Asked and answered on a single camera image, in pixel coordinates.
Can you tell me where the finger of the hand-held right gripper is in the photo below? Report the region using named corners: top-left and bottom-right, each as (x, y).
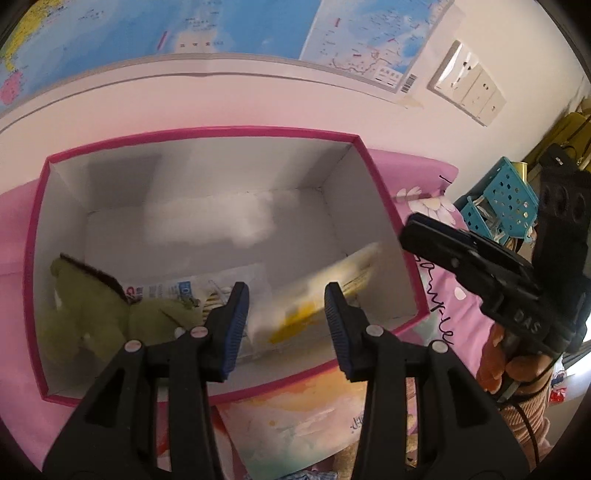
top-left (399, 224), bottom-right (491, 301)
top-left (409, 213), bottom-right (532, 274)

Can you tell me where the green plush toy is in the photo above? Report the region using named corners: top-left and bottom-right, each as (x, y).
top-left (41, 253), bottom-right (208, 370)

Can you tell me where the person's right hand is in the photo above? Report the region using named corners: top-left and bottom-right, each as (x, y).
top-left (478, 324), bottom-right (554, 403)

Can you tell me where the small blue perforated basket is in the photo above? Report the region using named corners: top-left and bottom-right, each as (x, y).
top-left (459, 196), bottom-right (497, 236)

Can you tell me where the large wall map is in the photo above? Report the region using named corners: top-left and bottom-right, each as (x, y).
top-left (0, 0), bottom-right (324, 109)

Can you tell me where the large blue perforated basket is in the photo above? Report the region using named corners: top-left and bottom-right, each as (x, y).
top-left (482, 157), bottom-right (540, 241)

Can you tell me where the pastel tissue pack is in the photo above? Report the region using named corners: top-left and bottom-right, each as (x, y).
top-left (217, 369), bottom-right (370, 472)

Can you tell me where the white wall switch panel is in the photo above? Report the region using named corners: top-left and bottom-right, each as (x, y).
top-left (427, 41), bottom-right (506, 126)

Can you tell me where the person's right forearm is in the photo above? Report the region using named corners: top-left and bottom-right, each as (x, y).
top-left (501, 392), bottom-right (551, 462)

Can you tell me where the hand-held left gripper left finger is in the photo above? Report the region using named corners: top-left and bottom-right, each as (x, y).
top-left (42, 281), bottom-right (251, 480)

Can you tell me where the pink printed bed sheet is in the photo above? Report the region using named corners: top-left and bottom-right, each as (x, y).
top-left (0, 148), bottom-right (509, 480)

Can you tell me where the blue checked cloth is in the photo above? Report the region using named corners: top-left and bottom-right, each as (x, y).
top-left (277, 468), bottom-right (342, 480)

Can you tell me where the pink cardboard box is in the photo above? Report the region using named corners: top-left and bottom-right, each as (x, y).
top-left (28, 127), bottom-right (428, 408)

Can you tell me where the yellow bag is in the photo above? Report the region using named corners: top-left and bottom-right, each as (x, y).
top-left (536, 111), bottom-right (591, 171)

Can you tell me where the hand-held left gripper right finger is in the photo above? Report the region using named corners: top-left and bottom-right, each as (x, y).
top-left (324, 282), bottom-right (527, 480)

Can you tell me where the white headboard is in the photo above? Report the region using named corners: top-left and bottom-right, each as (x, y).
top-left (0, 53), bottom-right (402, 139)

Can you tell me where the yellow and white packet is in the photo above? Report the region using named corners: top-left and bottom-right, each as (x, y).
top-left (249, 242), bottom-right (384, 344)

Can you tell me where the clear cotton swab packet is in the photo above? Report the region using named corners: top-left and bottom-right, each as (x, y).
top-left (122, 274), bottom-right (232, 324)

